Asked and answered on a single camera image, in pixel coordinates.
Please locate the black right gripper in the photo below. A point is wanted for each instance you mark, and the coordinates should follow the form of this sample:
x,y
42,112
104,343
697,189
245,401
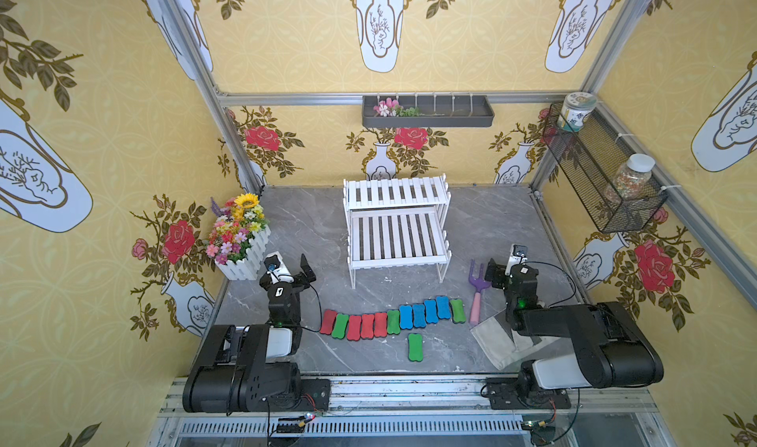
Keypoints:
x,y
512,275

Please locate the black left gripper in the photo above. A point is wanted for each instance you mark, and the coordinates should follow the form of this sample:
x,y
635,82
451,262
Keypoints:
x,y
293,276

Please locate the red eraser top shelf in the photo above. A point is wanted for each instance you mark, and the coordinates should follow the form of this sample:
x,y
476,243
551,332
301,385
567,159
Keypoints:
x,y
380,325
328,322

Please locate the blue eraser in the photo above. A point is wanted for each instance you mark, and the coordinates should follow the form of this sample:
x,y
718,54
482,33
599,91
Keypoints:
x,y
431,311
419,316
406,317
443,307

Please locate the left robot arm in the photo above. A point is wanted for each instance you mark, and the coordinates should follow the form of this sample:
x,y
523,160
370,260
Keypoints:
x,y
243,369

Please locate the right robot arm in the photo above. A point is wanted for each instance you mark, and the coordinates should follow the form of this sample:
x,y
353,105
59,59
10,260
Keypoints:
x,y
609,349

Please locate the white wooden two-tier shelf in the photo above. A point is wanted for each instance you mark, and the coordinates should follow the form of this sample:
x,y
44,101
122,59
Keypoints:
x,y
397,223

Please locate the white gardening glove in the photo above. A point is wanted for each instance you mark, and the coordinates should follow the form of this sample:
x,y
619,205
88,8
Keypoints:
x,y
504,346

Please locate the flower bouquet in white planter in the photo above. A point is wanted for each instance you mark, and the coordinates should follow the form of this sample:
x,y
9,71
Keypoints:
x,y
238,239

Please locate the clear jar white lid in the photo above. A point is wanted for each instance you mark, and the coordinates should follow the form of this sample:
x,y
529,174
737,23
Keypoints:
x,y
633,175

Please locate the jar with patterned label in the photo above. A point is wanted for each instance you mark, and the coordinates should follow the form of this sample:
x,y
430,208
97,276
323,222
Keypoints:
x,y
577,107

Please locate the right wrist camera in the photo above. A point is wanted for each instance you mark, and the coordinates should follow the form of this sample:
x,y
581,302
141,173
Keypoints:
x,y
517,256

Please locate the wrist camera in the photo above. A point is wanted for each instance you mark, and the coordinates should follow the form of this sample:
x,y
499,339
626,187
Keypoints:
x,y
517,256
276,269

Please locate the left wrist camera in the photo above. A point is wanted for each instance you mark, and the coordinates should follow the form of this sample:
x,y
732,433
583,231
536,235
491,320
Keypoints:
x,y
276,269

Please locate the purple garden fork pink handle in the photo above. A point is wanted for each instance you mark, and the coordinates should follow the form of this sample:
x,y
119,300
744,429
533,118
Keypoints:
x,y
476,277

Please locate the black wire wall basket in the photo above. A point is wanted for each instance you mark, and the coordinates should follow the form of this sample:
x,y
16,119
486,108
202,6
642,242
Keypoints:
x,y
590,159

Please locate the grey wall tray with flowers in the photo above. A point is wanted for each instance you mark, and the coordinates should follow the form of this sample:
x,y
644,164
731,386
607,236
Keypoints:
x,y
435,110

